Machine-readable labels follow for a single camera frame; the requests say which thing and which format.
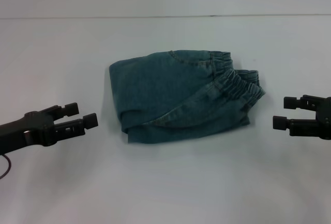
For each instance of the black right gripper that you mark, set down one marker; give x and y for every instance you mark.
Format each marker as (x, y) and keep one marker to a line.
(324, 118)

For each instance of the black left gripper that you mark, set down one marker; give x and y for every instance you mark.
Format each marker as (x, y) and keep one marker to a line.
(26, 131)

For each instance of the blue denim shorts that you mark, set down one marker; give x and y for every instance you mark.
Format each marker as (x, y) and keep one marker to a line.
(165, 97)

